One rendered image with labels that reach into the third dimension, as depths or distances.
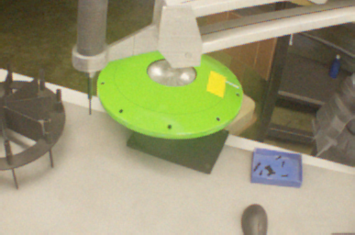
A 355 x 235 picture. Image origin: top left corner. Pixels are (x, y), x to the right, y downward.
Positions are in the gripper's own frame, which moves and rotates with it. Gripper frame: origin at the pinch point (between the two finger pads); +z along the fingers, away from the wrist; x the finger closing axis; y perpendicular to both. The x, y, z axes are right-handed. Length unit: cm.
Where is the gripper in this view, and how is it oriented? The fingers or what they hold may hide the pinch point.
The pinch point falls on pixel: (313, 149)
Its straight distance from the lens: 95.7
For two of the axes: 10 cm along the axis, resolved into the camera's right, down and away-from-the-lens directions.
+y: -8.4, -4.2, -3.5
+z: -5.5, 6.6, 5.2
